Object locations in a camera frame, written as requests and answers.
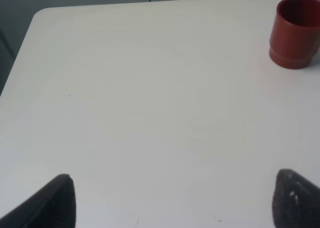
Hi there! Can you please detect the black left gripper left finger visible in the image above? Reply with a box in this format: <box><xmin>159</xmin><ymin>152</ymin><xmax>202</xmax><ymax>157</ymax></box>
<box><xmin>0</xmin><ymin>174</ymin><xmax>76</xmax><ymax>228</ymax></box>

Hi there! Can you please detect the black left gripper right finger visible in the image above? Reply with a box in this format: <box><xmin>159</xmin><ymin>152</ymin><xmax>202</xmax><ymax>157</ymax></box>
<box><xmin>272</xmin><ymin>169</ymin><xmax>320</xmax><ymax>228</ymax></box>

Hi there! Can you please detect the red plastic cup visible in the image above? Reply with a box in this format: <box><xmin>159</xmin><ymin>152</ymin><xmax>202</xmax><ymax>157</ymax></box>
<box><xmin>269</xmin><ymin>0</ymin><xmax>320</xmax><ymax>70</ymax></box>

